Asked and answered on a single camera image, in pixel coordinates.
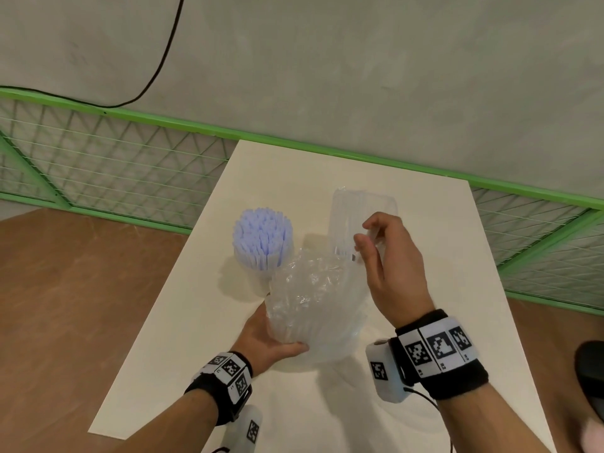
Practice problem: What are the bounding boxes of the person's right hand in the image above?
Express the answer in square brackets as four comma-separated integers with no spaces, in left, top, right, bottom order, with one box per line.
[353,212,436,329]

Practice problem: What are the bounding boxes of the person's left hand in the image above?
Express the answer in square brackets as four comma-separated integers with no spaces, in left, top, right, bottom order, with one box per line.
[230,304,310,378]

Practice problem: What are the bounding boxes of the clear plastic cup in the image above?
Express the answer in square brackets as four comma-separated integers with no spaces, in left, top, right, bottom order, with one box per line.
[330,187,398,265]

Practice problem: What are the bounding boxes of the clear bag of plastic cups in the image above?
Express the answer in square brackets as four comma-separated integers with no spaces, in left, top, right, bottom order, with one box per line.
[264,247,368,366]

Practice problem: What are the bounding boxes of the person's left forearm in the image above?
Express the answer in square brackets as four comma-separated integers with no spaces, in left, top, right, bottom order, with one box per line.
[126,389,221,453]

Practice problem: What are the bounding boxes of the person's right forearm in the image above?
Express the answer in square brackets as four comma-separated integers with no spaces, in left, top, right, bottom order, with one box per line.
[438,378,559,453]

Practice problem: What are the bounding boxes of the black left wristband with markers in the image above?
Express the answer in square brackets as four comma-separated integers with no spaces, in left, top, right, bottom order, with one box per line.
[183,351,254,426]

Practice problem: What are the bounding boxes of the black wristband with markers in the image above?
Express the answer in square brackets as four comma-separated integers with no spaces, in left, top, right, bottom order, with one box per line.
[183,351,254,426]
[389,309,490,402]

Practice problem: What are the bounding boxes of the clear straw holder cup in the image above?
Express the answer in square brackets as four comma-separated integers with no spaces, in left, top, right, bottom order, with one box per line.
[234,252,289,299]

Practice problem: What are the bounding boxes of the bundle of pale blue straws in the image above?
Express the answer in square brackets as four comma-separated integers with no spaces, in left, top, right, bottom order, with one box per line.
[232,207,293,271]

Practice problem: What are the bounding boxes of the black right wristband with markers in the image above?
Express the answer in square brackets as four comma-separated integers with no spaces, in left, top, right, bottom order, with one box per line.
[389,309,490,402]

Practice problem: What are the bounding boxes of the green mesh fence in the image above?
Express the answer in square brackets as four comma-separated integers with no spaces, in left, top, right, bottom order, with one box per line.
[0,86,604,319]

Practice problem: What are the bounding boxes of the black rounded object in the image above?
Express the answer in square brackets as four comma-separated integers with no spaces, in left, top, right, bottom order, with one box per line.
[573,341,604,420]

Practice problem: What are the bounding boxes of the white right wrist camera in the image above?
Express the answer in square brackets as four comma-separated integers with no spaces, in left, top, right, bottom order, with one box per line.
[365,340,412,403]

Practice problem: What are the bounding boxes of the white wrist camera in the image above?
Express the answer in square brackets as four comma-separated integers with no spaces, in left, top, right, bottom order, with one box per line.
[365,340,412,403]
[221,404,263,453]

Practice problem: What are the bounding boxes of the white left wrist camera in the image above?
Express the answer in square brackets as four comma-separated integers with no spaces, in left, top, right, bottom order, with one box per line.
[221,404,263,453]

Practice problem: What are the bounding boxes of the thin black camera cable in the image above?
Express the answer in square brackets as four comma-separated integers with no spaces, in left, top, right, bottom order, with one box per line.
[402,386,456,453]

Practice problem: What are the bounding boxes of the black wall cable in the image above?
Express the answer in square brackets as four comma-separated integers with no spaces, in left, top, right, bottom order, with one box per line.
[0,0,186,109]

